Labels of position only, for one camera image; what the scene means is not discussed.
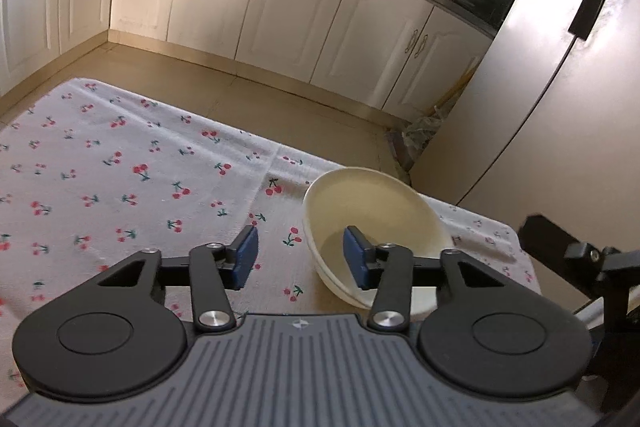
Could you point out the cherry print tablecloth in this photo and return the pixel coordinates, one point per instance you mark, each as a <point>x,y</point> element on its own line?
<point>125,147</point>

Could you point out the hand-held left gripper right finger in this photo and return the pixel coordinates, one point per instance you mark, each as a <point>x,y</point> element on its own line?
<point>355,257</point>

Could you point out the crumpled patterned bag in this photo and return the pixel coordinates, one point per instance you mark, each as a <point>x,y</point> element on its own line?
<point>415,139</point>

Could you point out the silver refrigerator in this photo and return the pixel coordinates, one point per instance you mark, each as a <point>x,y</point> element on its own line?
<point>525,107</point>

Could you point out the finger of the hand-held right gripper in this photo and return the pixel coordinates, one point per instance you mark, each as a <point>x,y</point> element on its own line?
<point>542,237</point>

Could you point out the cream kitchen base cabinets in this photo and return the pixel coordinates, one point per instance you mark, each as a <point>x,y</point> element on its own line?
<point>280,7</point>

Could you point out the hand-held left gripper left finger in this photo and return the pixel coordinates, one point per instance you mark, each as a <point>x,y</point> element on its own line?
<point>247,253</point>

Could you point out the cream bowl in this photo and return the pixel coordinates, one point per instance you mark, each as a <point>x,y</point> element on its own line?
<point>380,202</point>

